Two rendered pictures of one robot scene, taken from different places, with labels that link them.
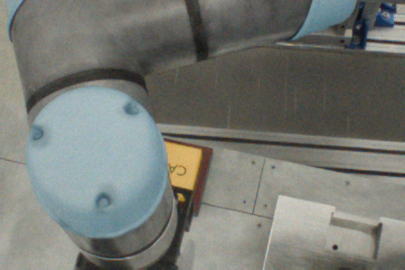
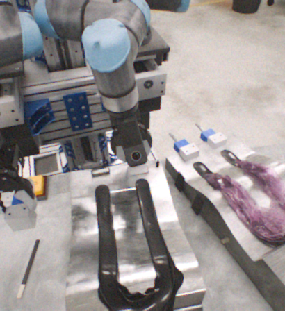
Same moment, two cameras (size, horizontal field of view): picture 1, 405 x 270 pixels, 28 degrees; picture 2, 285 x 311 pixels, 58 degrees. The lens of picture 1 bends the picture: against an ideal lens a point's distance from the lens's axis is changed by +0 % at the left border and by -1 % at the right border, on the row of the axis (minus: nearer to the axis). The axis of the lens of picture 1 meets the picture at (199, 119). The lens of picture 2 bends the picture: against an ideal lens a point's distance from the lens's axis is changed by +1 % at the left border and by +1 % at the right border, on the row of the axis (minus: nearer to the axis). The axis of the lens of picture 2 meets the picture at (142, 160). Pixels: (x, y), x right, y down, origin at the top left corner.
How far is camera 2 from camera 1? 36 cm
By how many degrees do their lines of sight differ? 24
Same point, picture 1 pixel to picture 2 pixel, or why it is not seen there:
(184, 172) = (37, 183)
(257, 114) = not seen: hidden behind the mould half
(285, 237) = (76, 182)
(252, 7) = not seen: outside the picture
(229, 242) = (61, 203)
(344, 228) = (98, 177)
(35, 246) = not seen: outside the picture
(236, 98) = not seen: hidden behind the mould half
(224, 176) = (54, 184)
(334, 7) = (32, 35)
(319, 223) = (87, 175)
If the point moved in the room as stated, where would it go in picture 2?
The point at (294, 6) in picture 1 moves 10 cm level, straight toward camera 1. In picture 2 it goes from (15, 34) to (11, 62)
